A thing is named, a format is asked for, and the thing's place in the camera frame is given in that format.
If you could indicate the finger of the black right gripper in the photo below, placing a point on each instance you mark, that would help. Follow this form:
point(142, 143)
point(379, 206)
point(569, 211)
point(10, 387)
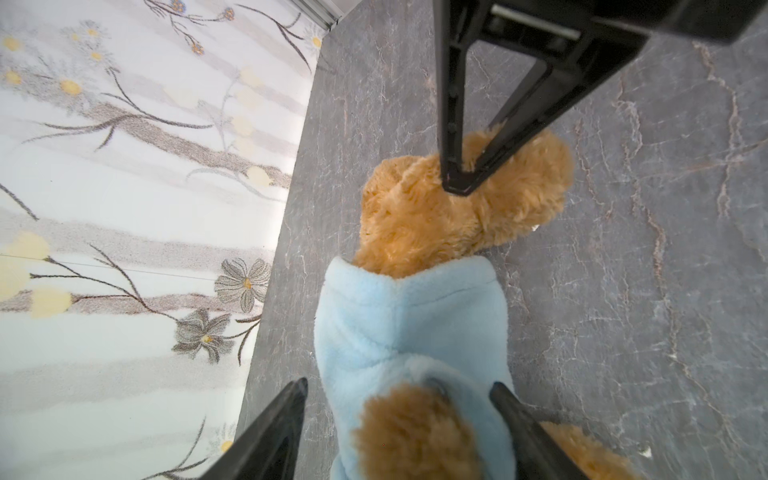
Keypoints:
point(455, 29)

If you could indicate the aluminium corner post right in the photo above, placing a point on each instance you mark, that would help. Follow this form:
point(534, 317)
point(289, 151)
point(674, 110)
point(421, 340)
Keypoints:
point(326, 13)

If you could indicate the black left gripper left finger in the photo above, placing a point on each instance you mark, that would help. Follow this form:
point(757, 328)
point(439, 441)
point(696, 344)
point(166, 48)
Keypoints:
point(268, 448)

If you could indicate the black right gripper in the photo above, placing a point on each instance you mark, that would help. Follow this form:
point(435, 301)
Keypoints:
point(579, 45)

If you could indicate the brown teddy bear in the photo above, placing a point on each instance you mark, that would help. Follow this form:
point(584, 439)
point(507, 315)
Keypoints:
point(410, 224)

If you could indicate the light blue teddy hoodie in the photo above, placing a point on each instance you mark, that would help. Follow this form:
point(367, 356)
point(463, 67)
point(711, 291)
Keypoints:
point(445, 327)

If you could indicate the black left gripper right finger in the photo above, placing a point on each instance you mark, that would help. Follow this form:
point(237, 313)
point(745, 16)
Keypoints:
point(538, 455)

